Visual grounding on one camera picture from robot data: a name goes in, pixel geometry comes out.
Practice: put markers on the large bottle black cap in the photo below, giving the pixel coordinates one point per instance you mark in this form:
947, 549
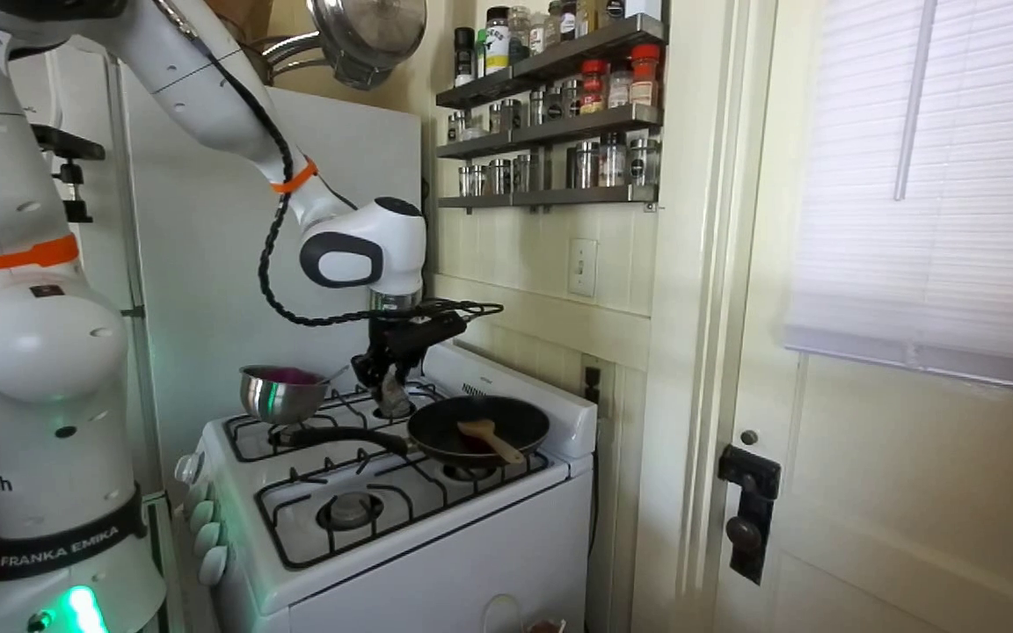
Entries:
502, 41

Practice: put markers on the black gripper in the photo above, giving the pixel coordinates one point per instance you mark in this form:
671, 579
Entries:
407, 348

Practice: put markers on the small steel saucepan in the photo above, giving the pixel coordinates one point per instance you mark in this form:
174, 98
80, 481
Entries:
283, 392

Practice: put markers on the cream panel door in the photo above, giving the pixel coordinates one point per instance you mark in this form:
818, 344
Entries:
881, 506

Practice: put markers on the black stove burner grate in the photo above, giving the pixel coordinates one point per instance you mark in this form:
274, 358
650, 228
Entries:
233, 446

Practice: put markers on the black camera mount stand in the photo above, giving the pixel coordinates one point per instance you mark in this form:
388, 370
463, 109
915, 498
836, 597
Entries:
68, 179

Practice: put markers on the onion powder bottle black cap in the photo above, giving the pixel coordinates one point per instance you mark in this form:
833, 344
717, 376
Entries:
616, 162

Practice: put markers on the hanging steel bowl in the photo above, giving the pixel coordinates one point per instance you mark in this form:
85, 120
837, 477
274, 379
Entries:
372, 36

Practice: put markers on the white gas stove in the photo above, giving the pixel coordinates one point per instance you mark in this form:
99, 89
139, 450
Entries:
412, 516
438, 564

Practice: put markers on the black frying pan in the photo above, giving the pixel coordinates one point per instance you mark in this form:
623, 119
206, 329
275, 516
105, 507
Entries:
493, 425

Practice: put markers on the white refrigerator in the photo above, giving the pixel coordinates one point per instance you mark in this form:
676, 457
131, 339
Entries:
191, 303

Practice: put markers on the wooden spatula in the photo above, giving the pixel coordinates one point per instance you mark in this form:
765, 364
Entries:
492, 441

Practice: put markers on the red cap spice bottle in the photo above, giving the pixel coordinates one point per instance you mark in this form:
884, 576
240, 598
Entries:
645, 76
596, 86

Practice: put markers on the white window blinds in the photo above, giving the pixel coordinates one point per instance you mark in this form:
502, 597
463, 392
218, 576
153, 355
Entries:
942, 179

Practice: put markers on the brown cardboard box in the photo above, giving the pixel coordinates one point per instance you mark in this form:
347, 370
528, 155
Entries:
240, 19

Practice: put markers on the jar with dark label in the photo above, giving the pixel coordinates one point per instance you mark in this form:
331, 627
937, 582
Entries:
569, 22

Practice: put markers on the dark glass bottle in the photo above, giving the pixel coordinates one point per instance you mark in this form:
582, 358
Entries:
465, 57

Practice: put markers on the wall outlet with black plug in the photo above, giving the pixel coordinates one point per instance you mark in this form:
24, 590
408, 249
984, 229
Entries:
591, 385

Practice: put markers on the black door lock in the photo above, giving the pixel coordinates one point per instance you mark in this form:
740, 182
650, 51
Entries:
750, 506

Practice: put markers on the small glass spice jar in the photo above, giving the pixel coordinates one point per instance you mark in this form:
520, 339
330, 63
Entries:
522, 36

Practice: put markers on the steel gas burner head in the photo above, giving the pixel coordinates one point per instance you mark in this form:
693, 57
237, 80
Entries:
349, 513

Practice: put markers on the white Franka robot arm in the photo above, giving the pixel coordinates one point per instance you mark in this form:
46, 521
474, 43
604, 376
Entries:
37, 355

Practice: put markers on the green cap spice bottle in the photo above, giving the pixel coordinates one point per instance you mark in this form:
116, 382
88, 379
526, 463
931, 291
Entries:
485, 57

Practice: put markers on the white light switch plate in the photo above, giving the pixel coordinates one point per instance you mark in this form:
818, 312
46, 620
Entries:
577, 269

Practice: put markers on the white blind wand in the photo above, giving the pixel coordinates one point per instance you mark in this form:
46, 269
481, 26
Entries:
915, 109

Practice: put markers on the white stove knob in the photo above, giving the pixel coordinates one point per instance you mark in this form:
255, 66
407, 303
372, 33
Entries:
201, 516
209, 535
189, 471
216, 569

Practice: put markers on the clear bottle white label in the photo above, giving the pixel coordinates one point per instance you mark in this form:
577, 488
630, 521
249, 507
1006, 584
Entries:
619, 94

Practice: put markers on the glass spice jar steel lid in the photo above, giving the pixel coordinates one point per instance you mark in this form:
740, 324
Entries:
589, 168
553, 104
469, 182
528, 174
454, 128
536, 109
645, 162
570, 101
497, 179
493, 119

